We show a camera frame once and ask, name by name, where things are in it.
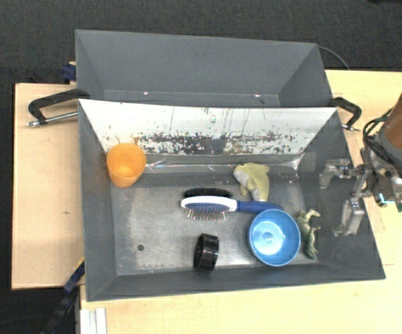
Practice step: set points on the green toy dinosaur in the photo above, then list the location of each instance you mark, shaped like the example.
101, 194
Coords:
309, 231

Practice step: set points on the grey metal bin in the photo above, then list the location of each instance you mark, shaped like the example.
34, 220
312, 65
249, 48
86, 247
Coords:
173, 242

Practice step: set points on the blue plastic bowl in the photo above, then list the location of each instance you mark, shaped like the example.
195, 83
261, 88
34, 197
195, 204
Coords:
274, 238

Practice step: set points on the orange plastic cup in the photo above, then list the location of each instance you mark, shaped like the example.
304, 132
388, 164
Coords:
124, 165

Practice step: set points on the blue and white hairbrush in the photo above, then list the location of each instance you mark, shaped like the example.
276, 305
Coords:
208, 205

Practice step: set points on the pale wood flat board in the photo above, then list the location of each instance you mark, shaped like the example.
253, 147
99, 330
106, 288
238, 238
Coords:
44, 186

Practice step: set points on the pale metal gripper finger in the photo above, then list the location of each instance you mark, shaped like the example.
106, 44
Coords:
335, 170
352, 216

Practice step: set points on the yellow-green cloth glove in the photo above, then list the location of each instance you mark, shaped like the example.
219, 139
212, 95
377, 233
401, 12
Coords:
255, 179

